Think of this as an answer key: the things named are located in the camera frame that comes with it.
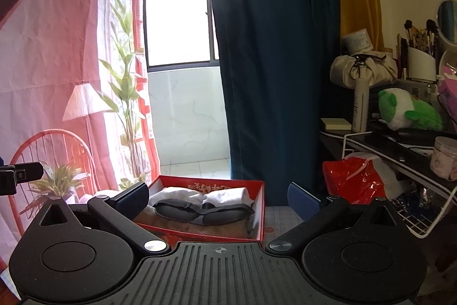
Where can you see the white labelled tub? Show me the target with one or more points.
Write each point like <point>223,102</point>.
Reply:
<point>357,40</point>

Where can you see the black desk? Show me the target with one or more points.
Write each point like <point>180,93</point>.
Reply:
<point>378,144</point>

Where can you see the bunch of makeup brushes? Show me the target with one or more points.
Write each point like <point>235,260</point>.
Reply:
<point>419,37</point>

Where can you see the dark framed window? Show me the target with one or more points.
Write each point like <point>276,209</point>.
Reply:
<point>178,15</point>

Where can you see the pink printed backdrop cloth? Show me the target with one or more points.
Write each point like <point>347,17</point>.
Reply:
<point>46,51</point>

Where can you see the clear plastic jar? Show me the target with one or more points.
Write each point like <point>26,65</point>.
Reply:
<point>444,160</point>

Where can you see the red plastic bag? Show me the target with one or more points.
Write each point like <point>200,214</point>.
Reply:
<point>350,181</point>

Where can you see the red strawberry print box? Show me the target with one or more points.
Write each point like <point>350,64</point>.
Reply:
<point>171,183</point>

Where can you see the yellow sticky note pad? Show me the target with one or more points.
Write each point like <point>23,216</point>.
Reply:
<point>335,124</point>

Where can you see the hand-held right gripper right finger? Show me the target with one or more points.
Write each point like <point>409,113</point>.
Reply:
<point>303,201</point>

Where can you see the green and white plush toy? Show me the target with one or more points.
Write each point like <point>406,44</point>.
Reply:
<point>403,108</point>

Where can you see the white spray bottle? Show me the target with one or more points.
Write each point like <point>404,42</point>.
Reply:
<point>360,108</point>

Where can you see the grey eye mask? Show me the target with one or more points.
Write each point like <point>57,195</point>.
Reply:
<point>214,215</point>

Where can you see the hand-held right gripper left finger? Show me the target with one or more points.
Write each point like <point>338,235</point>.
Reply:
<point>132,199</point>

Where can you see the white cloth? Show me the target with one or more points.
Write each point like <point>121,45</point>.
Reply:
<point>175,194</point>
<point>228,196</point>

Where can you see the dark blue curtain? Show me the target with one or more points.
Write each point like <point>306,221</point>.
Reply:
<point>271,58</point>

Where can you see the pink tissue packet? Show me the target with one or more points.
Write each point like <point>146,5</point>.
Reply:
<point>449,90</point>

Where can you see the white plastic bag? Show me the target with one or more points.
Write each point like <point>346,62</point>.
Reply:
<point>391,178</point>

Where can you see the black hair tool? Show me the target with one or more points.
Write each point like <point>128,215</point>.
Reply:
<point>417,136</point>

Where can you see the round white mirror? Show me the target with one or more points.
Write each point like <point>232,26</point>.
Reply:
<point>448,21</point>

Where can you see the white brush holder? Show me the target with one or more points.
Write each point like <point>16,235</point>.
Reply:
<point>421,65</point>

